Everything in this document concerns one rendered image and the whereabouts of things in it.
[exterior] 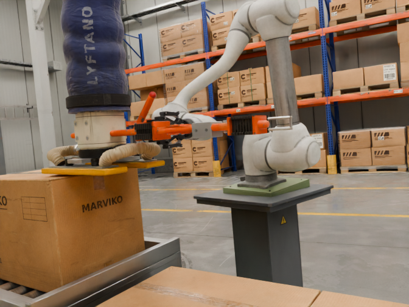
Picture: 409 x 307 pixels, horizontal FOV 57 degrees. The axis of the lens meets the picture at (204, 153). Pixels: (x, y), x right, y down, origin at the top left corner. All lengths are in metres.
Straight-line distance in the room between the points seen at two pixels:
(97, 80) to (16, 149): 10.56
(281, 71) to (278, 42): 0.12
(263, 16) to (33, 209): 1.16
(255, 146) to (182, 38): 8.07
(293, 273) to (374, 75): 6.61
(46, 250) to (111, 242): 0.23
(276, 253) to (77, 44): 1.22
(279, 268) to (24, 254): 1.09
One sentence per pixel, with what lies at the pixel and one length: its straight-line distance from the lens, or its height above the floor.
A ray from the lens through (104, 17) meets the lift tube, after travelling 1.37.
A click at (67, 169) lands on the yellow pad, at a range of 1.34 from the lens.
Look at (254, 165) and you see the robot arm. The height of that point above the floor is 0.89.
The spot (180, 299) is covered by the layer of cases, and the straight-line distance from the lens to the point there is 1.26.
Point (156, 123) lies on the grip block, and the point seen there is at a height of 1.10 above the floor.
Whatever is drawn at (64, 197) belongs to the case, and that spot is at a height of 0.88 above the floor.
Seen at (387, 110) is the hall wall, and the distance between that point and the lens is 9.46.
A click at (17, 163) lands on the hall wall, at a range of 11.83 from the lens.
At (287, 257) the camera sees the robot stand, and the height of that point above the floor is 0.43.
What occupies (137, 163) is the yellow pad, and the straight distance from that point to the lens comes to 1.36.
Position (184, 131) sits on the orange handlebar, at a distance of 1.11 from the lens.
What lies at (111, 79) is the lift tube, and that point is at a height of 1.26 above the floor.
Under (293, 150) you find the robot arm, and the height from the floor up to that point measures 0.95.
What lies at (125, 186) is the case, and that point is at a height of 0.87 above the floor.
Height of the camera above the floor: 1.05
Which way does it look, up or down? 3 degrees down
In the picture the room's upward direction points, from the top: 5 degrees counter-clockwise
